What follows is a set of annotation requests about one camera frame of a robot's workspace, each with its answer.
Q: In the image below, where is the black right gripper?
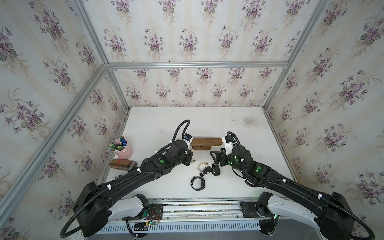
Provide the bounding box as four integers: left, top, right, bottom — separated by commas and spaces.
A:
209, 146, 248, 176

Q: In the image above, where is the brown wooden watch stand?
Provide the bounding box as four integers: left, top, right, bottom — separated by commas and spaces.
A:
191, 138, 223, 151

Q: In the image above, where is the beige band smartwatch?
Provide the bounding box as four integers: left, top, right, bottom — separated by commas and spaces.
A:
198, 162, 209, 172

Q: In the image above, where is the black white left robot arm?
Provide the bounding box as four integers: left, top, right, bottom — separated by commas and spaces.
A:
60, 139, 193, 238

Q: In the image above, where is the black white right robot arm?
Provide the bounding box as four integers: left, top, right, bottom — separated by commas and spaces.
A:
210, 146, 358, 240

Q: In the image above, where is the black square digital watch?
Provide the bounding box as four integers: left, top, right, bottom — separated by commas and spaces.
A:
212, 163, 221, 176

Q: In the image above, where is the pink pen cup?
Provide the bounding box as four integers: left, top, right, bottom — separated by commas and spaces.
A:
105, 136, 134, 160

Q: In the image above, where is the brown plaid case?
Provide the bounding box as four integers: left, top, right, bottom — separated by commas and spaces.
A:
109, 159, 138, 171

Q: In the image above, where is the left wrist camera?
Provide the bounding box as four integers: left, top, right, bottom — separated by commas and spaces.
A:
183, 134, 193, 147

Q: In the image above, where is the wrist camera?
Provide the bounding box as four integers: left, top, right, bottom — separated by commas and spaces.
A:
222, 136, 234, 156
183, 134, 193, 147

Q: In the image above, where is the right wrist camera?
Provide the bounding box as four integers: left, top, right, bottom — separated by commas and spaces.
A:
222, 136, 234, 156

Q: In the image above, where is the dark grey strap watch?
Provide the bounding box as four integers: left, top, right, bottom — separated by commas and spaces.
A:
200, 166, 212, 177

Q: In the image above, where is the black round bracelet watch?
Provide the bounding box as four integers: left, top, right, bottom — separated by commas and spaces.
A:
190, 176, 206, 192

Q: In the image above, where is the aluminium mounting rail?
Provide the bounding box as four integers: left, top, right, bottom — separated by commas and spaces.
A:
107, 198, 243, 222

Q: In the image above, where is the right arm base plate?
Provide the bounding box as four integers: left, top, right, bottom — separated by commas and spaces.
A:
240, 201, 264, 218

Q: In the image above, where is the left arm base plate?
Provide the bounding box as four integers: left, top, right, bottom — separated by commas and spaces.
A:
122, 204, 164, 222

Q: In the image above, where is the slotted white cable duct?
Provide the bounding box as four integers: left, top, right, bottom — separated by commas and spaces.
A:
97, 220, 261, 235

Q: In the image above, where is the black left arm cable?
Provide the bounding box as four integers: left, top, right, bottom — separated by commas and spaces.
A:
59, 119, 191, 239

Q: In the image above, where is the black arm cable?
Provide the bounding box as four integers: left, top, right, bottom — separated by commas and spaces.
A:
226, 131, 376, 240
59, 119, 191, 239

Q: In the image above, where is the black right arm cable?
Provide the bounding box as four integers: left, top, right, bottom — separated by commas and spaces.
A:
226, 131, 376, 240

